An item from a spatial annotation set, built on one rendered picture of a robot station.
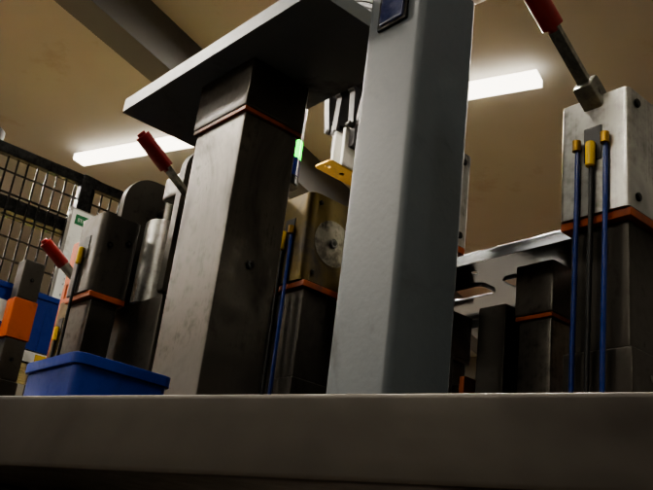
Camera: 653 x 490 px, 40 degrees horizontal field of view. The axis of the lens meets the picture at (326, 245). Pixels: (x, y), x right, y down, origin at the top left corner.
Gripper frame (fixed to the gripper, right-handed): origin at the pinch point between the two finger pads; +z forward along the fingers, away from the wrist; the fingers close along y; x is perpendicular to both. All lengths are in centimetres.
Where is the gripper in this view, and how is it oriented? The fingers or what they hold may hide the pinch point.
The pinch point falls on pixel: (344, 152)
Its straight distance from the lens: 144.9
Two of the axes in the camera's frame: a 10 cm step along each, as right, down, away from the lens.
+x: 7.3, 3.4, 5.9
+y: 6.7, -2.1, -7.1
